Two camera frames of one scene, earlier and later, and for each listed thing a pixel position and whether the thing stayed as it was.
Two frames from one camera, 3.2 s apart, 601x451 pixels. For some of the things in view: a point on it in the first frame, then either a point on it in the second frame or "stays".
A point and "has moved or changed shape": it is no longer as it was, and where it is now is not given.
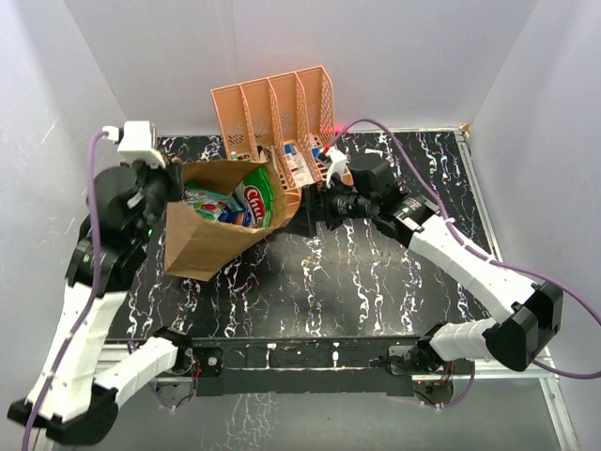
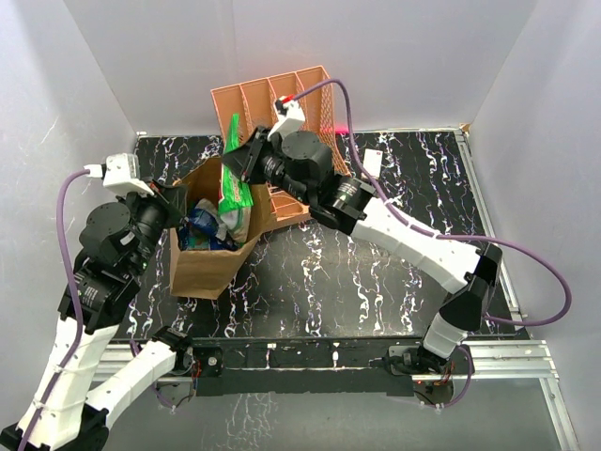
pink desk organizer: [285, 120] stays
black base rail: [345, 366] stays
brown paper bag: [226, 208] has moved or changed shape
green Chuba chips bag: [256, 197] -> [234, 193]
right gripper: [313, 209] -> [244, 159]
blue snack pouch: [241, 217] -> [202, 223]
